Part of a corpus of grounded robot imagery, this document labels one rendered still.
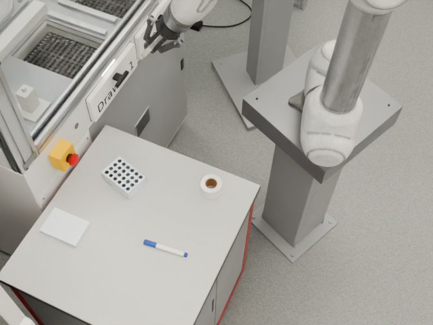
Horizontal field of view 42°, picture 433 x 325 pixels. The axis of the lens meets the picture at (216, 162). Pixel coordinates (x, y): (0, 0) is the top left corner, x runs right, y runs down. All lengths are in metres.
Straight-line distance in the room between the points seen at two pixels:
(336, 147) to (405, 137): 1.48
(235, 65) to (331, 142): 1.63
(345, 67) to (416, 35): 2.18
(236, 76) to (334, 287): 1.25
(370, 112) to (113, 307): 1.03
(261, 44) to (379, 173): 0.86
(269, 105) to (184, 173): 0.37
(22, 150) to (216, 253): 0.63
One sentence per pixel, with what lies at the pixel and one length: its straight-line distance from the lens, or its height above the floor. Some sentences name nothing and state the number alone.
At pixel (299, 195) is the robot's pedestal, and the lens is 2.20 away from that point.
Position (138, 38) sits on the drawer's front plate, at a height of 0.93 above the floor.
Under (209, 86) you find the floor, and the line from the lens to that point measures 3.08.
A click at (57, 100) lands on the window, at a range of 1.73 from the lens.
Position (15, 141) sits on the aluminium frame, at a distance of 1.60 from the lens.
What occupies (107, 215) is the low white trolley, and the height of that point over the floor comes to 0.76.
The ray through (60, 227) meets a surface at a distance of 1.77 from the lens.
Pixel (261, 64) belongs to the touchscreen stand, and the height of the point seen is 0.20.
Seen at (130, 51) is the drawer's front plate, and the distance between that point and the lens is 1.98.
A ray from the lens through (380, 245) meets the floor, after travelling 2.67.
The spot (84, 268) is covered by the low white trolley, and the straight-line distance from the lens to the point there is 1.72.
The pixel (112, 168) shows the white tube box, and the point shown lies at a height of 0.78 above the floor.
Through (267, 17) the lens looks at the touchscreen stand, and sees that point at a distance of 2.71.
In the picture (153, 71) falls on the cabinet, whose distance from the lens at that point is 2.27.
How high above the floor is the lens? 2.31
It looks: 56 degrees down
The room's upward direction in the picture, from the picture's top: 2 degrees clockwise
